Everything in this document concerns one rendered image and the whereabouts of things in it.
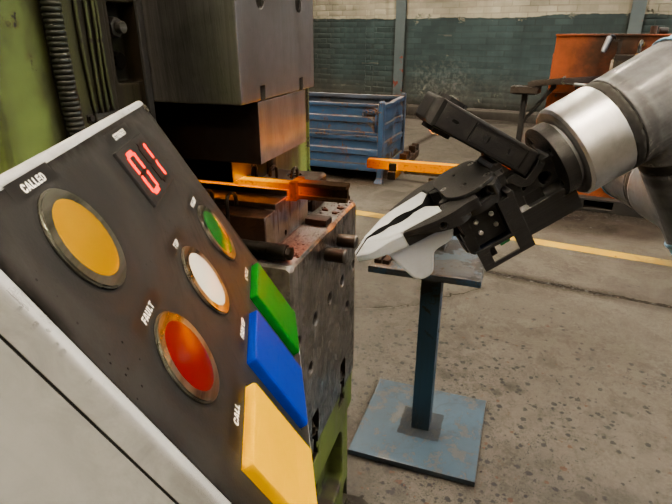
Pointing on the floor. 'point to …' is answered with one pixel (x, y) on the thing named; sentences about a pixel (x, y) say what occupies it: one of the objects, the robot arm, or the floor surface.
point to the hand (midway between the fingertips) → (364, 244)
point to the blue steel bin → (355, 129)
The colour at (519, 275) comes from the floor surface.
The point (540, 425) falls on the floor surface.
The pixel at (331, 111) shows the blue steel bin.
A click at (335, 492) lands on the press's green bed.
